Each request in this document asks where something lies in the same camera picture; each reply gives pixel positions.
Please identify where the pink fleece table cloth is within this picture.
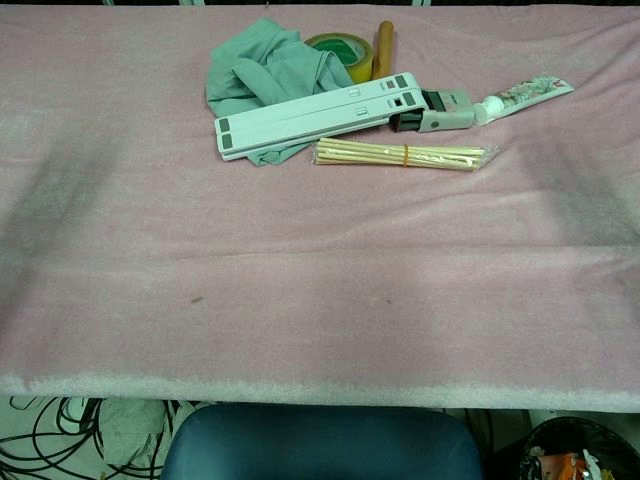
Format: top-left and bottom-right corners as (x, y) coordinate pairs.
(0, 4), (640, 414)

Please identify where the white folding laptop stand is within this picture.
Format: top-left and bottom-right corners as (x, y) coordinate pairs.
(214, 71), (476, 163)

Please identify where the green crumpled cloth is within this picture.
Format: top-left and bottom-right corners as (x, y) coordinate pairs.
(205, 18), (355, 167)

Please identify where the yellow packing tape roll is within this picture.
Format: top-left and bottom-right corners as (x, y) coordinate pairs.
(303, 32), (374, 85)

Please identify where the wooden rolling pin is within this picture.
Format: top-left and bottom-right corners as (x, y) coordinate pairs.
(370, 20), (397, 82)

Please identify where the floral toothpaste tube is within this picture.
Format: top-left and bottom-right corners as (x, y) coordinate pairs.
(471, 73), (576, 127)

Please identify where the white plastic bag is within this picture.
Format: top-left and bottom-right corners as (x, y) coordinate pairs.
(97, 398), (169, 467)

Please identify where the orange snack wrapper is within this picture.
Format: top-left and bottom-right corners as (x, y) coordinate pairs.
(542, 452), (586, 480)

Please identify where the black mesh trash bin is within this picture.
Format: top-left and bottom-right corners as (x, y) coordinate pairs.
(516, 416), (640, 480)

